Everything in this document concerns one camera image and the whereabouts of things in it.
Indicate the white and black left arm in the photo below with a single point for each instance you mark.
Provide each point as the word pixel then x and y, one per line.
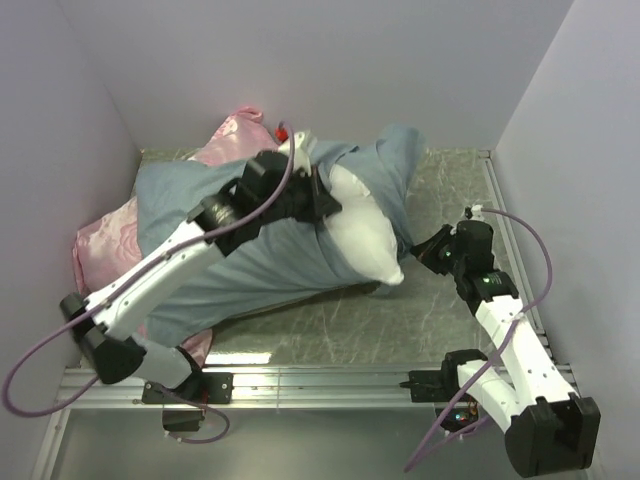
pixel 272 187

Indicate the blue-grey pillowcase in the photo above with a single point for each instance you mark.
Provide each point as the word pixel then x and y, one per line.
pixel 306 261

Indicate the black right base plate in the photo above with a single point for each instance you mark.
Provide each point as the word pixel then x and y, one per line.
pixel 430 386

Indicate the aluminium frame rail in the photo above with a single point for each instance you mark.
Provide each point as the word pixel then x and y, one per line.
pixel 315 395

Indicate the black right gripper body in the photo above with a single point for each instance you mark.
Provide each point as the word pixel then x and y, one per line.
pixel 440 255

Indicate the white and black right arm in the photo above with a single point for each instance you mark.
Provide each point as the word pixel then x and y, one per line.
pixel 548 427

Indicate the white pillow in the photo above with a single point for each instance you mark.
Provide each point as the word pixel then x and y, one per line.
pixel 361 231

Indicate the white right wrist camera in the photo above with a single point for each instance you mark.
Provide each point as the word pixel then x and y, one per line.
pixel 474 212

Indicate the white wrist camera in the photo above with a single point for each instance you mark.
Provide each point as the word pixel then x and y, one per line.
pixel 474 212
pixel 304 144

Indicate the pink satin rose pillow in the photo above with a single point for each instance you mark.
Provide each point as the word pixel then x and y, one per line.
pixel 109 247

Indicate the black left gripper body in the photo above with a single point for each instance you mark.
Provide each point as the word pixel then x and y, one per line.
pixel 294 204

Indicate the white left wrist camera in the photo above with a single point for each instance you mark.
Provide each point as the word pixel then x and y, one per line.
pixel 304 144

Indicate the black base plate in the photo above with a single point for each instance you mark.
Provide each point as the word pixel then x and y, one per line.
pixel 186 408
pixel 430 386

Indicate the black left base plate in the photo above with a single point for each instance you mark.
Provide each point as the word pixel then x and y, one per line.
pixel 186 408

